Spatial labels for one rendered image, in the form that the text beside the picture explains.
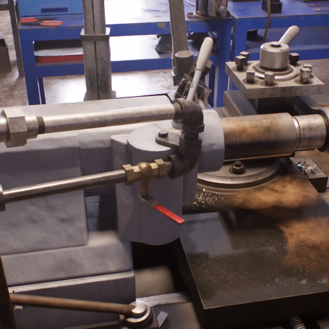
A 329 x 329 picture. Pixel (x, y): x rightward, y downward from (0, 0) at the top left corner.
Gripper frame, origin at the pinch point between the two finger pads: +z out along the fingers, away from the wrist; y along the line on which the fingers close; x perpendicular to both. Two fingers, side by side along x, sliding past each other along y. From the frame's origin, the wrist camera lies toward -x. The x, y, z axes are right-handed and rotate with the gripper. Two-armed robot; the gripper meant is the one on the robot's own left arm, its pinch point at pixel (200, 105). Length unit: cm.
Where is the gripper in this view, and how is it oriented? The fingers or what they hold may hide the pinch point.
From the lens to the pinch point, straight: 147.5
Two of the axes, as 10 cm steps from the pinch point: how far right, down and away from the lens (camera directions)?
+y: 8.9, 2.9, 3.6
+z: 1.9, 4.9, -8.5
